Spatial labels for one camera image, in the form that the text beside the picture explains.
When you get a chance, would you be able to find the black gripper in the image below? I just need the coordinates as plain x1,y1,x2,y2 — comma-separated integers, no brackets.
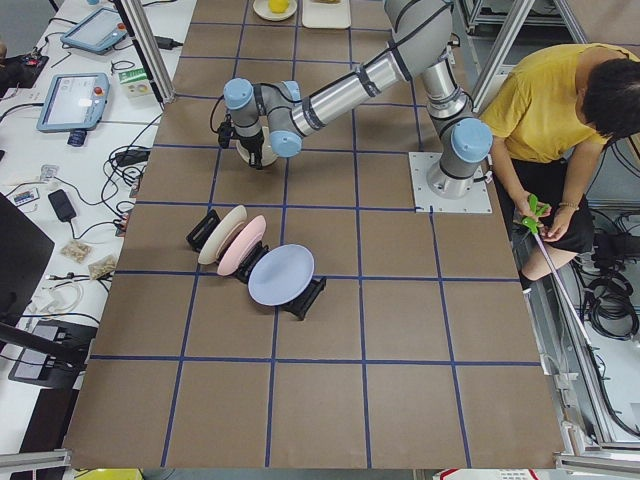
234,121,264,170

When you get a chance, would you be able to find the yellow lemon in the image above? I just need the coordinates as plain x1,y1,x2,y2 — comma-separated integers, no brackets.
267,0,290,15

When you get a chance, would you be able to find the white bowl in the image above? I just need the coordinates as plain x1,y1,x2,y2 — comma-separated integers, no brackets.
235,126,278,170

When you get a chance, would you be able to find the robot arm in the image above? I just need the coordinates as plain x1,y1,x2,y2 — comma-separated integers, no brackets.
215,0,493,199

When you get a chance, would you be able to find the pink plate in rack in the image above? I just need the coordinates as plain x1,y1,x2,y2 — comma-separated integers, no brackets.
217,215,266,276

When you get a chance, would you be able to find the cream plate in rack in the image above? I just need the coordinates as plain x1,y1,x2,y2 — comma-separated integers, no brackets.
198,205,247,265

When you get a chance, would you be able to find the blue plate in rack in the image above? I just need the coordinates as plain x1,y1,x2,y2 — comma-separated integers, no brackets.
248,244,315,306

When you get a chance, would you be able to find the black dish rack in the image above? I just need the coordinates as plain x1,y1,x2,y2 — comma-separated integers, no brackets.
186,205,327,320

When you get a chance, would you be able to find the green white carton box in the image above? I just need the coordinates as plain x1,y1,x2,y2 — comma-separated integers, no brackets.
118,68,153,99

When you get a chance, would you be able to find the black power adapter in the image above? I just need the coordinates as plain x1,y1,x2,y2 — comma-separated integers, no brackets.
154,36,183,50

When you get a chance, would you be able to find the cream round plate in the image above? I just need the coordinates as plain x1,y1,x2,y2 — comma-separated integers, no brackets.
253,0,298,22

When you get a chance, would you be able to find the cream rectangular tray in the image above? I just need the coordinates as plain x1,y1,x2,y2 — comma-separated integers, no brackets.
302,0,351,29

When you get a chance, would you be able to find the blue teach pendant near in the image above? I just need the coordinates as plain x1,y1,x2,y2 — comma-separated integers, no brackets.
36,73,110,132

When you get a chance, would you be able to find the blue teach pendant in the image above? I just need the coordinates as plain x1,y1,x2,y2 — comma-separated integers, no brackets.
61,8,127,54
36,73,110,132

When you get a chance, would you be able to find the blue teach pendant far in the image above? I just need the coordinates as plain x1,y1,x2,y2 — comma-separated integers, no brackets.
61,8,127,54

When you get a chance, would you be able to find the person in yellow shirt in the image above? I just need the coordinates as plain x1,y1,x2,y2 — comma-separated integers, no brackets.
481,43,639,291

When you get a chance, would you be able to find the aluminium frame post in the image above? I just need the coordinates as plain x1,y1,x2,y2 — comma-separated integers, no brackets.
113,0,175,105

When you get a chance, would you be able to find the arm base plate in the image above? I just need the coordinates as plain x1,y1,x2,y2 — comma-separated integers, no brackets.
408,152,493,215

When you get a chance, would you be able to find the green handled tool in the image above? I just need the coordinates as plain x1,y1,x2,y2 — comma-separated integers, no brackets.
520,194,551,235

